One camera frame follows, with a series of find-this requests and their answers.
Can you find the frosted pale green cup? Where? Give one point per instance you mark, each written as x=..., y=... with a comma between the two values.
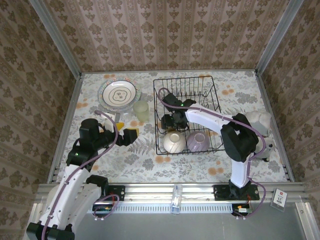
x=141, y=112

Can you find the cream ceramic plate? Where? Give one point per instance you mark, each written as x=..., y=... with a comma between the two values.
x=119, y=94

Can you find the plate with patterned rim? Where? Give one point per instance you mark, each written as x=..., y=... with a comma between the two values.
x=100, y=96

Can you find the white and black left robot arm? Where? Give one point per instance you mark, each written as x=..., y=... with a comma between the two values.
x=87, y=200

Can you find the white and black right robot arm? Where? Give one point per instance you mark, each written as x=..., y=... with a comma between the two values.
x=240, y=140

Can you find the cream ceramic bowl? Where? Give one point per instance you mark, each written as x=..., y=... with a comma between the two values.
x=174, y=142

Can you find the lilac ceramic bowl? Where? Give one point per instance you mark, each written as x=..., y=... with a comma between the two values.
x=198, y=141

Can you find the floral tablecloth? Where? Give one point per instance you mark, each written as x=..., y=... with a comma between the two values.
x=175, y=170

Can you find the cream round disc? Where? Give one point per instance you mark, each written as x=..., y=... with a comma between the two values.
x=53, y=197

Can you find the left small circuit board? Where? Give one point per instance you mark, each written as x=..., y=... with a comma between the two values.
x=102, y=209

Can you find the small circuit board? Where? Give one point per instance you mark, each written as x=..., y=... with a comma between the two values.
x=102, y=209
x=242, y=210

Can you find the white plush toy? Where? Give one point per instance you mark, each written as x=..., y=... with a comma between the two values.
x=260, y=122

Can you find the grey metal sheet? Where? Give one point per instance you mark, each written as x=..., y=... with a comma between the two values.
x=175, y=227

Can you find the right small circuit board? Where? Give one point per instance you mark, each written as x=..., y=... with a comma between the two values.
x=242, y=210

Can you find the white price tag stand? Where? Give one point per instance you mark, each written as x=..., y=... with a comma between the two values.
x=279, y=200

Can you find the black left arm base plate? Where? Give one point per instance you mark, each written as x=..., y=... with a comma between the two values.
x=120, y=192

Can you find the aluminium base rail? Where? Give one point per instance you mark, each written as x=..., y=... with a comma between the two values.
x=150, y=193

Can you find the clear plastic bracket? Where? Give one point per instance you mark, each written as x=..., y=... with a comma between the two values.
x=176, y=200

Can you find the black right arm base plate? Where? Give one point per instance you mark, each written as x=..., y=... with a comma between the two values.
x=220, y=192

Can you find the aluminium frame post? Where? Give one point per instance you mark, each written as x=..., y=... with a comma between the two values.
x=57, y=42
x=277, y=37

